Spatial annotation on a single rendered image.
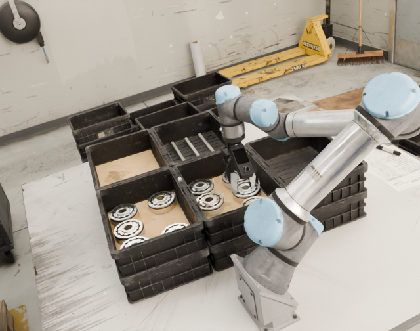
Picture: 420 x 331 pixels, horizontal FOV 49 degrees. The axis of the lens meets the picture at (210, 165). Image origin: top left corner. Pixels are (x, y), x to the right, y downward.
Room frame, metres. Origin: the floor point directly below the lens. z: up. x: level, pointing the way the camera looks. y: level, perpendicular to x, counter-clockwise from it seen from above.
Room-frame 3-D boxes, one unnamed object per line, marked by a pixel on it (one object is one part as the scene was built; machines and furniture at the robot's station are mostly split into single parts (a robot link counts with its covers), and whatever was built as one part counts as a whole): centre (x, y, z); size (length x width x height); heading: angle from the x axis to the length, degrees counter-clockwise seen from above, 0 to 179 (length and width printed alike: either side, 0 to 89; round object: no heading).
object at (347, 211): (1.43, -0.34, 0.76); 0.40 x 0.30 x 0.12; 14
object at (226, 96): (1.28, -0.09, 1.24); 0.09 x 0.08 x 0.11; 42
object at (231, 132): (1.28, -0.09, 1.16); 0.08 x 0.08 x 0.05
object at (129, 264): (1.29, 0.24, 0.87); 0.40 x 0.30 x 0.11; 14
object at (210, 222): (1.36, -0.05, 0.92); 0.40 x 0.30 x 0.02; 14
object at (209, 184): (1.45, 0.05, 0.86); 0.10 x 0.10 x 0.01
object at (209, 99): (3.27, -0.05, 0.37); 0.40 x 0.30 x 0.45; 109
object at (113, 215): (1.38, 0.34, 0.86); 0.10 x 0.10 x 0.01
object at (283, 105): (2.37, -0.47, 0.71); 0.22 x 0.19 x 0.01; 19
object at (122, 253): (1.29, 0.24, 0.92); 0.40 x 0.30 x 0.02; 14
